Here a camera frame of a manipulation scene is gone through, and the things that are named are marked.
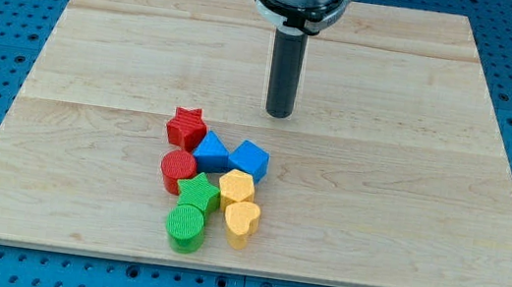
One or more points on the light wooden board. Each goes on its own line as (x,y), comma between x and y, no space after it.
(391,171)

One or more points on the blue cube block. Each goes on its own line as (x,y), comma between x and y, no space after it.
(249,158)

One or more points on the blue triangle block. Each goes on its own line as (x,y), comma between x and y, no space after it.
(211,154)

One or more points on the yellow pentagon block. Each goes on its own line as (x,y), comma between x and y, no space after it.
(236,186)

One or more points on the red star block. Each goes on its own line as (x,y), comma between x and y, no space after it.
(186,129)

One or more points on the yellow heart block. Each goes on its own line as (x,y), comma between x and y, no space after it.
(241,221)

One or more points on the green star block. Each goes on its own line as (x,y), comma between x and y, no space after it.
(199,193)

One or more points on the red cylinder block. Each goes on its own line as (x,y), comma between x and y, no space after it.
(177,165)

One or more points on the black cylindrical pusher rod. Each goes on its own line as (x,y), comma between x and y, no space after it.
(286,67)

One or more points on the green cylinder block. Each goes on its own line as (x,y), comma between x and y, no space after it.
(185,229)

